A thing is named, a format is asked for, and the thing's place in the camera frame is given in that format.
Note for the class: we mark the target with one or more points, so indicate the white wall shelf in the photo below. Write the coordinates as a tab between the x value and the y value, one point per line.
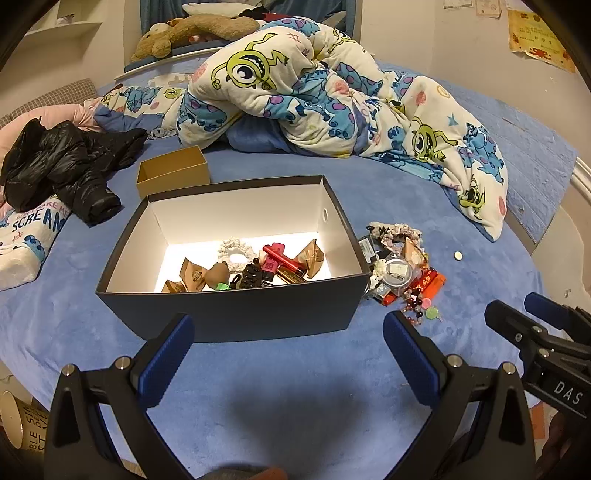
64	34

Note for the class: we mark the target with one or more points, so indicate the black puffer jacket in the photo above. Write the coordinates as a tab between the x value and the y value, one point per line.
60	166

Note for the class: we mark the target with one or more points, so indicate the grey checked pillow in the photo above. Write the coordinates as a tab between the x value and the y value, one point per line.
69	92

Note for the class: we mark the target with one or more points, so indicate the small gold cardboard box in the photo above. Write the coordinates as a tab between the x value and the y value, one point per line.
178	177

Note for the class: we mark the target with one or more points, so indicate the yellow wall certificate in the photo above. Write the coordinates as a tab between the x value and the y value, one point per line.
540	39

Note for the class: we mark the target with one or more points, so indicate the white hair scrunchie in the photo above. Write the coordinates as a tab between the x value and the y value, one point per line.
231	249

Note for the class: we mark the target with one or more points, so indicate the dark foil packet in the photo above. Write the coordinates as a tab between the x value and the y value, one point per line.
367	249

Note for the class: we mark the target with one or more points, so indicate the white bed frame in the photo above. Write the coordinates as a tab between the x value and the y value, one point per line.
581	182

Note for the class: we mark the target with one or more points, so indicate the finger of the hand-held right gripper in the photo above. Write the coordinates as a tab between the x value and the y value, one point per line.
547	308
517	330

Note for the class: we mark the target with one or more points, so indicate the white plush toy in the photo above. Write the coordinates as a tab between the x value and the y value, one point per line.
212	9

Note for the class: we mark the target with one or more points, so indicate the white printed pillow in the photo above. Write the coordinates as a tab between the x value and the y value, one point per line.
27	244

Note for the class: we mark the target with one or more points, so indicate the black hair claw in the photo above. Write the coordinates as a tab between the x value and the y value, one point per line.
254	277

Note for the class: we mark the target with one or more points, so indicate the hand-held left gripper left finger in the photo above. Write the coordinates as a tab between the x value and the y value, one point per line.
166	360

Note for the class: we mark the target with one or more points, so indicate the white wall paper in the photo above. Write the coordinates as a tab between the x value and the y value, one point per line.
488	7

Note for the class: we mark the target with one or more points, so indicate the brown triangular snack packet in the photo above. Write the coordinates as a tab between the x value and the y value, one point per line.
413	254
311	256
173	287
194	274

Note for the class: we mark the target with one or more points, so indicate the cartoon monster printed blanket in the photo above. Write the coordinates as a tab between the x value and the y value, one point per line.
295	87

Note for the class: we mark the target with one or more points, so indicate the gold lipstick tube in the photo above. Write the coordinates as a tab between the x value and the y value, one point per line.
291	276

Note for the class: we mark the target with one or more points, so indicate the round silver tin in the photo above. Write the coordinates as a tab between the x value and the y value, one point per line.
397	271

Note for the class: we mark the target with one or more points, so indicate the dark blue cardboard box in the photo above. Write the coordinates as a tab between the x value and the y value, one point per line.
231	314

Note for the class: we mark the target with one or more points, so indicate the orange lighter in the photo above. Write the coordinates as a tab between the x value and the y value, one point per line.
436	284

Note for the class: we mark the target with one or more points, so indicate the brown teddy bear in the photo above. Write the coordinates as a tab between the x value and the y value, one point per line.
203	30

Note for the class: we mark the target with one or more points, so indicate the white paper cup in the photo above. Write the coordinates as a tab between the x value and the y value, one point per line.
18	422

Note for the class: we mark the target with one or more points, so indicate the lace hair scrunchie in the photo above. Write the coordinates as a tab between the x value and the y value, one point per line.
397	230

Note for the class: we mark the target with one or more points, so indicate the pink cloth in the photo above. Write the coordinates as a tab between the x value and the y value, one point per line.
27	127

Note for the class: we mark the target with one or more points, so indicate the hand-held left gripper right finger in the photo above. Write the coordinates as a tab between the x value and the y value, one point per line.
411	355

